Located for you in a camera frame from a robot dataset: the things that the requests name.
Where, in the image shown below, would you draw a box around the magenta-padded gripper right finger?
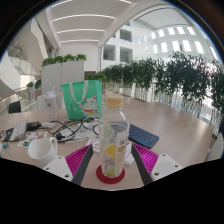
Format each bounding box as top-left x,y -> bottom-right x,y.
130,142 -> 184,186

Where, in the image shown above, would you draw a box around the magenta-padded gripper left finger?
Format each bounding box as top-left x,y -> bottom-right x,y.
43,143 -> 95,187

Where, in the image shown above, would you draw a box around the clear lemon drink bottle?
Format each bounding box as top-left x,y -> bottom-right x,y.
98,94 -> 131,179

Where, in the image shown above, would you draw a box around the dark blue keyboard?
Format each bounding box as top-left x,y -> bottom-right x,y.
128,123 -> 160,149

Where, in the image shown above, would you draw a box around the flat round red coaster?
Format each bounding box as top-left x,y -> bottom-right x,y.
95,164 -> 126,185

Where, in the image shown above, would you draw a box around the white cup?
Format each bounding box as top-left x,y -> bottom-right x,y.
27,136 -> 58,169

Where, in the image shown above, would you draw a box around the colourful sticker sheet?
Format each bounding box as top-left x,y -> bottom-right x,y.
17,131 -> 49,148

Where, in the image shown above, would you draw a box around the clear shaker bottle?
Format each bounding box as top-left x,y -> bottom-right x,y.
44,87 -> 60,123

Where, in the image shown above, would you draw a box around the green tote bag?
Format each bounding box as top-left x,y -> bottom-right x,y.
61,79 -> 104,121

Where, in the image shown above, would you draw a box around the clear plastic document bag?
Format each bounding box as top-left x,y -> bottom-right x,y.
8,118 -> 31,143

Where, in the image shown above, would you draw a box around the black office chair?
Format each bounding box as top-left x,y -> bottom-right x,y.
8,100 -> 22,114

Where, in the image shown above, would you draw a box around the row of green plants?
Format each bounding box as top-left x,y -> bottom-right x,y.
84,51 -> 224,124

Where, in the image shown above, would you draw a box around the white cabinet with plants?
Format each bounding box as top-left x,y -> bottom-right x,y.
40,53 -> 88,96

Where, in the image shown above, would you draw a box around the small potted green plant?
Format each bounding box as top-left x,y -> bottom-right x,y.
25,78 -> 43,91

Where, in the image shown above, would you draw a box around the ceiling strip lights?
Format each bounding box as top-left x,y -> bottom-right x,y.
49,0 -> 133,44

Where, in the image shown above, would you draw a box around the black cable bundle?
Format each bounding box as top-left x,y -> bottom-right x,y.
51,116 -> 101,144

